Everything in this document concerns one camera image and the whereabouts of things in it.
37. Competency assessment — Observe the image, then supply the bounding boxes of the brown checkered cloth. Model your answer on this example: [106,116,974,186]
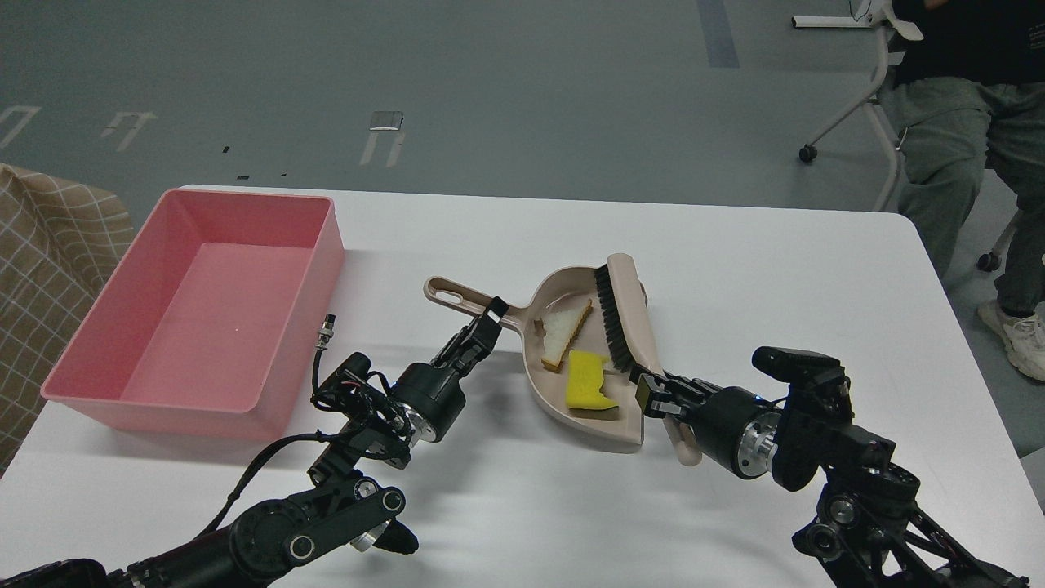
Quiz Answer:
[1,164,136,469]

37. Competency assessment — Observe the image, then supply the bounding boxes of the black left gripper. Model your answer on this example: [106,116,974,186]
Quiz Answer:
[391,296,509,444]

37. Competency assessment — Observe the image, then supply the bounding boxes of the yellow sponge piece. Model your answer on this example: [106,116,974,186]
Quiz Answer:
[564,350,619,411]

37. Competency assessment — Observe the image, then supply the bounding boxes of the white office chair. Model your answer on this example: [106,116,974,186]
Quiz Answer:
[798,0,1021,273]

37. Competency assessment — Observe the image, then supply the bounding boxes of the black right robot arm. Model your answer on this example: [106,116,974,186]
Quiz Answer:
[629,346,1030,587]

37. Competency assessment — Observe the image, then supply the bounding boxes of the pink plastic bin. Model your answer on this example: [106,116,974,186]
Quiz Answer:
[41,189,345,442]

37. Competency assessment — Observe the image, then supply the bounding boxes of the white floor stand base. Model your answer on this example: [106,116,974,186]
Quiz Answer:
[791,16,877,29]

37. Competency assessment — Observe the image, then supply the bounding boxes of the seated person dark clothes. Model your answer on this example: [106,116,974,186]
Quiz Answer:
[878,0,1045,382]

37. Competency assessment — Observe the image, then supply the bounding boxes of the beige hand brush black bristles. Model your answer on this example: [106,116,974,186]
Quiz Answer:
[594,252,665,452]

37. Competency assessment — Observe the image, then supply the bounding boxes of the beige plastic dustpan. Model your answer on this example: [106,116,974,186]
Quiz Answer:
[423,265,654,454]

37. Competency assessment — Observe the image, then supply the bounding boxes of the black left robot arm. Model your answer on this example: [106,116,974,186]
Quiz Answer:
[2,298,509,587]

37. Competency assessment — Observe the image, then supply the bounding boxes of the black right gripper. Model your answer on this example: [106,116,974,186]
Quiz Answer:
[632,369,781,480]

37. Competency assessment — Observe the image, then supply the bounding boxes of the triangular bread slice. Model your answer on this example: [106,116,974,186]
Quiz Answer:
[535,298,593,372]

